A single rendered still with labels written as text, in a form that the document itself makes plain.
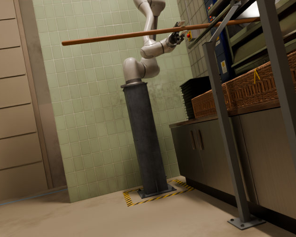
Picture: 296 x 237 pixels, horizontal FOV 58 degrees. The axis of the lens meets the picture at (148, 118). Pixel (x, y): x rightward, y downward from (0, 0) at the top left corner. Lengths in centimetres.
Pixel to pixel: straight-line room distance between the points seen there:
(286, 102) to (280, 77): 9
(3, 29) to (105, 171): 293
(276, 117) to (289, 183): 26
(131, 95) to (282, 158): 156
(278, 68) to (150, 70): 173
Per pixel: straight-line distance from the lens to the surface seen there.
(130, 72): 248
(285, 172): 121
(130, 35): 178
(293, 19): 187
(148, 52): 208
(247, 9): 239
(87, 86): 294
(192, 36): 292
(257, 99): 132
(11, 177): 452
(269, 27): 105
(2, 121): 454
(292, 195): 122
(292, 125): 102
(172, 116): 302
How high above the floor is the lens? 56
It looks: 3 degrees up
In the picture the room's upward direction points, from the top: 12 degrees counter-clockwise
